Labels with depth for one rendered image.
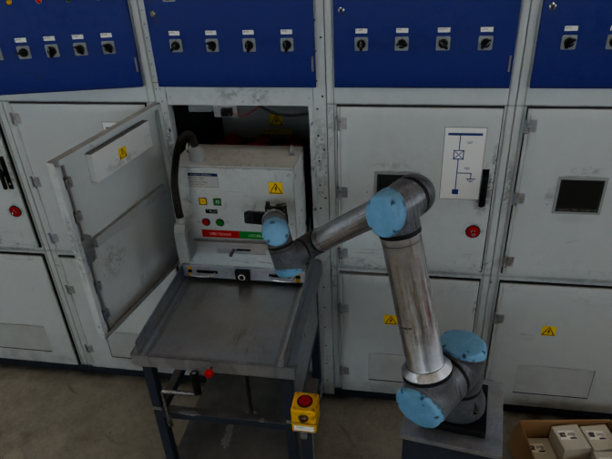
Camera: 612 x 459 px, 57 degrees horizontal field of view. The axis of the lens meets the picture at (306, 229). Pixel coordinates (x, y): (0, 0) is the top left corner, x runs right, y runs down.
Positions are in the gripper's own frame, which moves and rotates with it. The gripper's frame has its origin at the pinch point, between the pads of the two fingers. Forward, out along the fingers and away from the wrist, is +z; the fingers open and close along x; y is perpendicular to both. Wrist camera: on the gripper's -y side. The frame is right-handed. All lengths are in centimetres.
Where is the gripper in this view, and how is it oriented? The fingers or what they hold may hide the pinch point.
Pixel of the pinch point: (267, 208)
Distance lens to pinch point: 223.1
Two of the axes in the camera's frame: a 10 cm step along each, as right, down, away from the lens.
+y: 9.9, -0.9, 0.6
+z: -0.8, -2.6, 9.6
